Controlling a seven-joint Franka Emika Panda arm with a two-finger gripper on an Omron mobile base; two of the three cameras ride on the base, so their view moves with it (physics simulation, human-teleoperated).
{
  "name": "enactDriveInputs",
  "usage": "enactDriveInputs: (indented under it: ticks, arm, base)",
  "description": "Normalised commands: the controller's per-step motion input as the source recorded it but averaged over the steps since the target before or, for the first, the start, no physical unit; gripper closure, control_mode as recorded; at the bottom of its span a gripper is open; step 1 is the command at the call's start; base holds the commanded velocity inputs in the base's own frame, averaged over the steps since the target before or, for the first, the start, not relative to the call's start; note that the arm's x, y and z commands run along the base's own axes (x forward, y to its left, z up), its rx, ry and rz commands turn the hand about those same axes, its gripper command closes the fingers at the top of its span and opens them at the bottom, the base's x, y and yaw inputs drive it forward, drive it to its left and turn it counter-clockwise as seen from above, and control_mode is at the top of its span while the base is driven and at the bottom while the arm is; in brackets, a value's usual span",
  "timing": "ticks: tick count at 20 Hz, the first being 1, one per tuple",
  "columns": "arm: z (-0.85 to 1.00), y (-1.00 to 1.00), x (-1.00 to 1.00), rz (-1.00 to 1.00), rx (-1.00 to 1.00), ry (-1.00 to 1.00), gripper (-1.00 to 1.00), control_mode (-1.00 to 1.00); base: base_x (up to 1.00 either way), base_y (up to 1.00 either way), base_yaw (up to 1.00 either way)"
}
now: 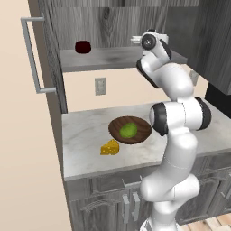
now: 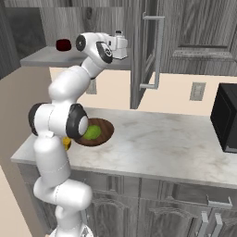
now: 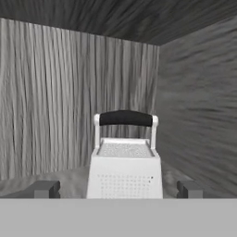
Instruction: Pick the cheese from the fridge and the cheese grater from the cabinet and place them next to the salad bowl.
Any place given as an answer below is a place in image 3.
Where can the grey wooden cabinet interior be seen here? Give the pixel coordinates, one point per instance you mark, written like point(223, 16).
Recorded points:
point(61, 92)

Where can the white box cheese grater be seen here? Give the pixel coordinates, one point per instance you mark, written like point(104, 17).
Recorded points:
point(124, 172)

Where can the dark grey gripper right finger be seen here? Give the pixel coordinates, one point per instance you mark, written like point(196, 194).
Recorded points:
point(190, 189)

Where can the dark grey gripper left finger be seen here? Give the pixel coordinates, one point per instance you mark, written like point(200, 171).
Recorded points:
point(43, 189)

